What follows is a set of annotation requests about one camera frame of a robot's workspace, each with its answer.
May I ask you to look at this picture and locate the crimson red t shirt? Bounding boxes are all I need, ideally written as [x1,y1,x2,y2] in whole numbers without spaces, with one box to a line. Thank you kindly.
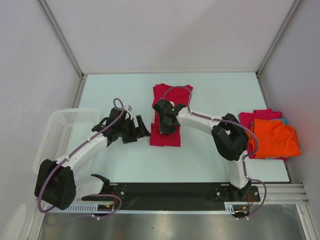
[149,83,193,147]

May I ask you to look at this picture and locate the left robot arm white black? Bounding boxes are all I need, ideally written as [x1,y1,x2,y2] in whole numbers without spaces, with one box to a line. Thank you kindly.
[34,106,151,210]

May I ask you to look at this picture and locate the aluminium extrusion rail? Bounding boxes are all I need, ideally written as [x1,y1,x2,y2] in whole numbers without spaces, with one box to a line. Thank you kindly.
[264,183,309,205]

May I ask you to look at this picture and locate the white perforated plastic basket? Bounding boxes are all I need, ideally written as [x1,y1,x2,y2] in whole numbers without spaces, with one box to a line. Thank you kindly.
[33,108,101,175]

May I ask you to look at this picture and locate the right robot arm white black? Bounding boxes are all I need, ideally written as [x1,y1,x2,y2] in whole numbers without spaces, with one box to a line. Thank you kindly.
[153,98,252,201]

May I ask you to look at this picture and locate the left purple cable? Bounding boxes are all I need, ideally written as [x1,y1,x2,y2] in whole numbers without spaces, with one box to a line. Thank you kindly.
[37,97,131,221]

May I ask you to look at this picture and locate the folded magenta t shirt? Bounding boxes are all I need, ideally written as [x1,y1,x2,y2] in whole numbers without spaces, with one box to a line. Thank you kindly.
[238,108,288,161]

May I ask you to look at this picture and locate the white slotted cable duct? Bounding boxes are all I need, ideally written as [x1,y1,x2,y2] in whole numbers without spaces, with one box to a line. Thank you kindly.
[63,203,235,215]

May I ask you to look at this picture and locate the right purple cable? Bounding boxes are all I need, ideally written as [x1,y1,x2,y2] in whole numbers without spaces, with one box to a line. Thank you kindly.
[159,85,268,221]

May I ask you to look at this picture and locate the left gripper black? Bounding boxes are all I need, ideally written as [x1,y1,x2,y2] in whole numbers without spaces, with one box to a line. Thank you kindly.
[117,115,150,144]

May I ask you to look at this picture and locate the folded teal t shirt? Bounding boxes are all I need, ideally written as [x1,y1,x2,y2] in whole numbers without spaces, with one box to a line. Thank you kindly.
[264,118,290,161]

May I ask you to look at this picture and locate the folded orange t shirt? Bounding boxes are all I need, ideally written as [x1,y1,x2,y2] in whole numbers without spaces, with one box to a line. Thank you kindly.
[247,118,301,159]

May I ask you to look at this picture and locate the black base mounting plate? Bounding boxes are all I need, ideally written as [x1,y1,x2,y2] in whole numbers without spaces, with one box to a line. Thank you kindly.
[100,182,261,212]

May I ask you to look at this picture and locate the purple cable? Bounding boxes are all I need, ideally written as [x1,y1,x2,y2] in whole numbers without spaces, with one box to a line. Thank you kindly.
[159,85,268,221]
[37,97,131,221]

